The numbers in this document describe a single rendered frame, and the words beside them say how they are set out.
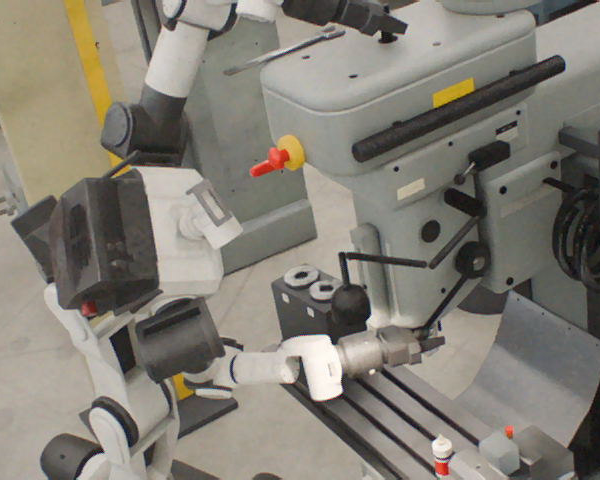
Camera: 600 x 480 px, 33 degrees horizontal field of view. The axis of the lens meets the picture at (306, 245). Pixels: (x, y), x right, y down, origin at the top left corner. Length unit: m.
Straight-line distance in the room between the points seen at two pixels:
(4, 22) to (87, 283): 1.57
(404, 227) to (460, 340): 2.34
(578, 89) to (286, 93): 0.60
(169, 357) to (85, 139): 1.69
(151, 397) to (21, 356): 2.33
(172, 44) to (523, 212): 0.74
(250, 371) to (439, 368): 1.96
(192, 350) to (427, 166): 0.55
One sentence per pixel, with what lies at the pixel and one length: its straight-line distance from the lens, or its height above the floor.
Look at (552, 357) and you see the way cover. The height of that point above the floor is 1.02.
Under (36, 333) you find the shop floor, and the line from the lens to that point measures 4.86.
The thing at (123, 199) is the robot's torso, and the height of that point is 1.68.
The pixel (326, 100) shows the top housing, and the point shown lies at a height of 1.88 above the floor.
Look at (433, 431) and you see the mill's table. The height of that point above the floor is 0.94.
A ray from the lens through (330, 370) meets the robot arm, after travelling 2.07.
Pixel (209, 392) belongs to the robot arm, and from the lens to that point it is 2.20.
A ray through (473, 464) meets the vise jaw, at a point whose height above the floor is 1.05.
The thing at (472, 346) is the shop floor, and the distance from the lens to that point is 4.15.
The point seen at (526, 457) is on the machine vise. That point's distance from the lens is 2.13.
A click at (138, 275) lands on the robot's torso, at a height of 1.57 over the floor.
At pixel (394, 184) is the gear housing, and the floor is 1.69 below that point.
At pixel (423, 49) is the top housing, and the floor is 1.89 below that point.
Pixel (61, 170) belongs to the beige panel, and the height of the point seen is 1.13.
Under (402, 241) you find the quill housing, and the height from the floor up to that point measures 1.54.
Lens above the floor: 2.52
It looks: 30 degrees down
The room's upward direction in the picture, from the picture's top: 11 degrees counter-clockwise
